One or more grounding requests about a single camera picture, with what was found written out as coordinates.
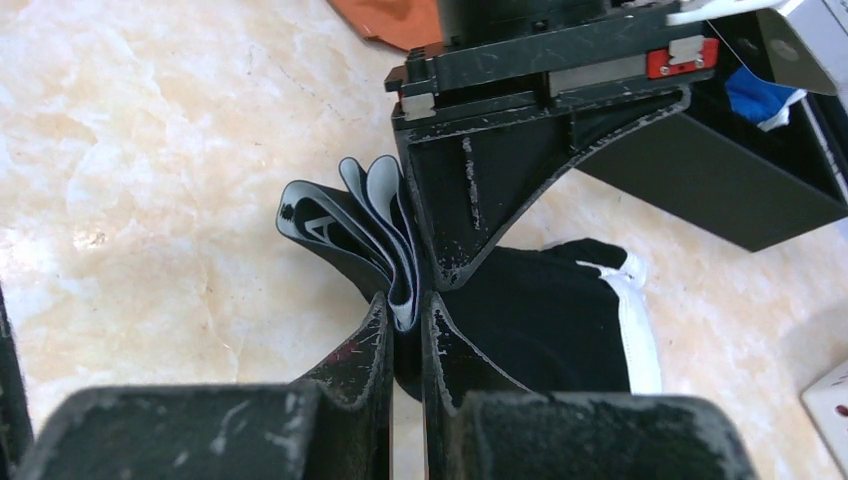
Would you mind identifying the black underwear white trim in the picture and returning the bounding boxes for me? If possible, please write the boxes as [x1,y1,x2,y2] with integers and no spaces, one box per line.
[276,155,662,398]

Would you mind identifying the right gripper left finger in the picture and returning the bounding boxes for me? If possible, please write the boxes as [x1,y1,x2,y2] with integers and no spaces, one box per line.
[17,294,393,479]

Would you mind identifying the orange underwear cream waistband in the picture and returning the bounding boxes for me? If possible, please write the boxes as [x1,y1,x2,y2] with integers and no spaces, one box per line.
[328,0,442,51]

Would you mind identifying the black display case glass lid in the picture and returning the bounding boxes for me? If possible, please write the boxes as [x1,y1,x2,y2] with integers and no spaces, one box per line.
[581,1,847,252]

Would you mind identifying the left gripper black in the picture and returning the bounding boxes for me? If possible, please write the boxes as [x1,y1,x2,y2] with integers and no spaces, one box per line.
[384,1,719,291]

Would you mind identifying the white plastic basket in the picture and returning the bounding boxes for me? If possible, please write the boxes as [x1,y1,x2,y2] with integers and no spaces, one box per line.
[801,361,848,478]

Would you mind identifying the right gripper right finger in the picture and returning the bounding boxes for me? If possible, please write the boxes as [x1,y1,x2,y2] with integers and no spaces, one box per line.
[421,293,757,479]

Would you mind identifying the royal blue underwear white trim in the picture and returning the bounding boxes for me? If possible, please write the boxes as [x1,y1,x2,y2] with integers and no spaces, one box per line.
[724,67,807,132]

